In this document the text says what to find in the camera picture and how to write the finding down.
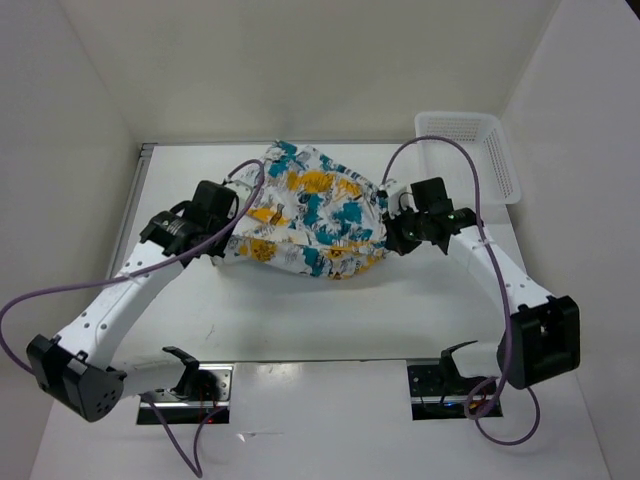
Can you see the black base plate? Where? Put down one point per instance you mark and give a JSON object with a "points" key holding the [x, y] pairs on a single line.
{"points": [[208, 400], [432, 396]]}

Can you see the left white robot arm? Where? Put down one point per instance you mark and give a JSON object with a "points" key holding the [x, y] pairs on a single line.
{"points": [[76, 365]]}

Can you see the colourful printed shorts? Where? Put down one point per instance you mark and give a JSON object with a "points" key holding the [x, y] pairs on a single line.
{"points": [[313, 216]]}

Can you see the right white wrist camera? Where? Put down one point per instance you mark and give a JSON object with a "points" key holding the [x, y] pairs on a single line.
{"points": [[395, 196]]}

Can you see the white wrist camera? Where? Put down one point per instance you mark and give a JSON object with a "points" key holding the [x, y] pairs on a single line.
{"points": [[395, 196], [242, 192]]}

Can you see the white plastic basket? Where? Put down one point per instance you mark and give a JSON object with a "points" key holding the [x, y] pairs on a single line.
{"points": [[490, 165]]}

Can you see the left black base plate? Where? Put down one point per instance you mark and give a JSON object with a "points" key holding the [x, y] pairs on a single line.
{"points": [[208, 400]]}

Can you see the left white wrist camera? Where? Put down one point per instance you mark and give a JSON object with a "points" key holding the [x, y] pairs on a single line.
{"points": [[242, 192]]}

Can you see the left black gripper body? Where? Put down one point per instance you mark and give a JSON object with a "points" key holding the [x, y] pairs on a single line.
{"points": [[218, 248]]}

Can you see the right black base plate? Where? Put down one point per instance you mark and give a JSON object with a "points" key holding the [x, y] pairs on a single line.
{"points": [[432, 396]]}

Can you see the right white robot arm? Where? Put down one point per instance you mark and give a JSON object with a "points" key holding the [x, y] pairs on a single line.
{"points": [[542, 333]]}

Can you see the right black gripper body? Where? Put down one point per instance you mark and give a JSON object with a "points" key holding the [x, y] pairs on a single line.
{"points": [[407, 230]]}

